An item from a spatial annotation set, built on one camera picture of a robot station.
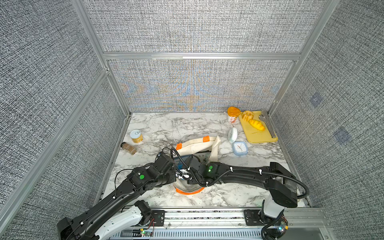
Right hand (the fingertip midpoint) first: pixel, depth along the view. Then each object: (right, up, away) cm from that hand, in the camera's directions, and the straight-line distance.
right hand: (187, 166), depth 81 cm
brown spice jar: (-37, +8, +14) cm, 40 cm away
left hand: (-4, -3, -8) cm, 9 cm away
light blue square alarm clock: (+34, +7, +17) cm, 39 cm away
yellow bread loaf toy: (+50, +23, +28) cm, 62 cm away
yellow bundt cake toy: (+45, +30, +32) cm, 63 cm away
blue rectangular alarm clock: (+1, +5, -3) cm, 6 cm away
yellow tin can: (-34, +15, +20) cm, 42 cm away
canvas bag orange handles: (+12, +12, -1) cm, 17 cm away
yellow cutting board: (+47, +15, +25) cm, 55 cm away
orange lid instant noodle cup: (+32, +31, +27) cm, 52 cm away
